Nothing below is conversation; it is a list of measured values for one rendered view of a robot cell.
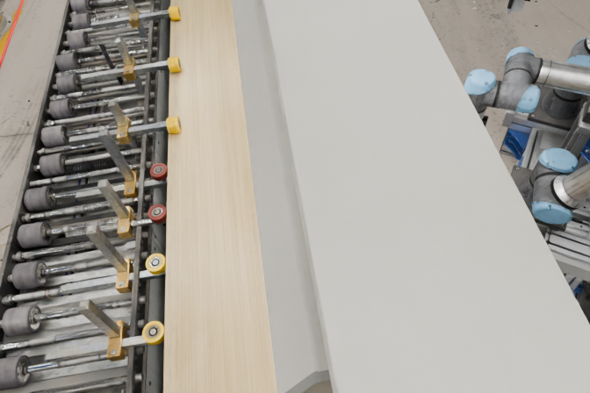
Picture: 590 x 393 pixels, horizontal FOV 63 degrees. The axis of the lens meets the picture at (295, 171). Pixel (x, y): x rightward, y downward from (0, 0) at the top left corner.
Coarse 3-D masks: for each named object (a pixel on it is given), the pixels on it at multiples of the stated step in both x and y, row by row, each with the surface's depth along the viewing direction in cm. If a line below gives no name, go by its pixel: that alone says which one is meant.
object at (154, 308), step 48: (144, 0) 338; (144, 144) 238; (144, 192) 224; (144, 240) 214; (0, 288) 197; (48, 288) 221; (144, 288) 203; (0, 336) 192; (96, 336) 194; (144, 384) 182
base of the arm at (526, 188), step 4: (528, 176) 177; (524, 180) 178; (528, 180) 175; (520, 184) 180; (524, 184) 176; (528, 184) 174; (532, 184) 171; (520, 188) 178; (524, 188) 176; (528, 188) 174; (532, 188) 172; (520, 192) 178; (524, 192) 176; (528, 192) 175; (532, 192) 172; (524, 196) 177; (528, 196) 175; (532, 196) 173; (524, 200) 176; (528, 200) 175; (532, 200) 173; (528, 204) 175
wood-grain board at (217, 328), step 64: (192, 0) 300; (192, 64) 262; (192, 128) 233; (192, 192) 210; (192, 256) 191; (256, 256) 189; (192, 320) 175; (256, 320) 173; (192, 384) 162; (256, 384) 160
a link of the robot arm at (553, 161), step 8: (544, 152) 163; (552, 152) 163; (560, 152) 163; (568, 152) 163; (544, 160) 161; (552, 160) 160; (560, 160) 160; (568, 160) 160; (576, 160) 160; (536, 168) 166; (544, 168) 161; (552, 168) 159; (560, 168) 157; (568, 168) 157; (576, 168) 159; (536, 176) 163
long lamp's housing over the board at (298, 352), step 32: (256, 0) 37; (256, 32) 35; (256, 64) 34; (256, 96) 33; (256, 128) 32; (256, 160) 31; (288, 160) 27; (256, 192) 30; (288, 192) 26; (288, 224) 25; (288, 256) 24; (288, 288) 24; (288, 320) 23; (288, 352) 23; (320, 352) 21; (288, 384) 22; (320, 384) 20
